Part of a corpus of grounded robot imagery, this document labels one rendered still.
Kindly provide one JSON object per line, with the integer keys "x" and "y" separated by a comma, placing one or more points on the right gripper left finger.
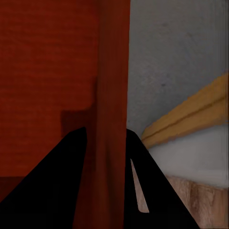
{"x": 46, "y": 198}

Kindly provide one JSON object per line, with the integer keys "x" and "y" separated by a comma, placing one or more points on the door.
{"x": 203, "y": 110}

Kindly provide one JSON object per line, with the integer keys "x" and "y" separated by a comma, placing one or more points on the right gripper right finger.
{"x": 166, "y": 210}

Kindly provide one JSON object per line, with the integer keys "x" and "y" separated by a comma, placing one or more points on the storage box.
{"x": 64, "y": 66}

